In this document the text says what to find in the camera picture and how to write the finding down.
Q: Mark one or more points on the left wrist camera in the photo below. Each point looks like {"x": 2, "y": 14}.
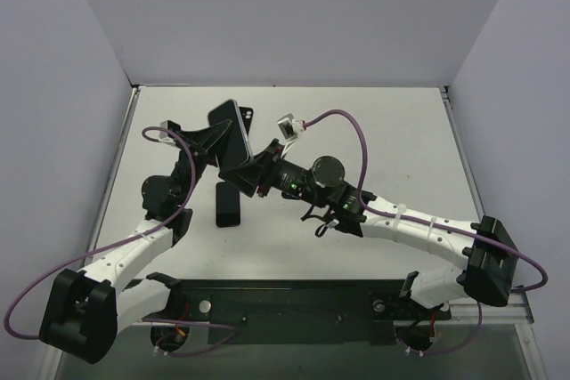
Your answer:
{"x": 169, "y": 127}

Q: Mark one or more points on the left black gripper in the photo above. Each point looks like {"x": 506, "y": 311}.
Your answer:
{"x": 190, "y": 143}

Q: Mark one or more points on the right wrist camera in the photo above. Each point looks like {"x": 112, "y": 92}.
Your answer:
{"x": 290, "y": 127}

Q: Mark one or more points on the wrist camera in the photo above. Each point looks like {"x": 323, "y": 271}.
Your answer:
{"x": 290, "y": 127}
{"x": 169, "y": 127}

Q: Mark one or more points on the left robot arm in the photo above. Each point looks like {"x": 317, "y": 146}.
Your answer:
{"x": 86, "y": 309}

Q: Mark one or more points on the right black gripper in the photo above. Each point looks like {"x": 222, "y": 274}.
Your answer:
{"x": 264, "y": 168}

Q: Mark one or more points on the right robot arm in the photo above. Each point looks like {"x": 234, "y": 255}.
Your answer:
{"x": 478, "y": 256}

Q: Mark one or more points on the black smartphone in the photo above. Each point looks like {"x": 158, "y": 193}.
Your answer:
{"x": 227, "y": 205}

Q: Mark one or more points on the black phone case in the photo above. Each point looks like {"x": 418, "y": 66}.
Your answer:
{"x": 247, "y": 117}

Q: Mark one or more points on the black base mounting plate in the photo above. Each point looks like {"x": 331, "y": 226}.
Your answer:
{"x": 334, "y": 311}

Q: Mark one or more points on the phone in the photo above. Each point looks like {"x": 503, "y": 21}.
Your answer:
{"x": 235, "y": 150}

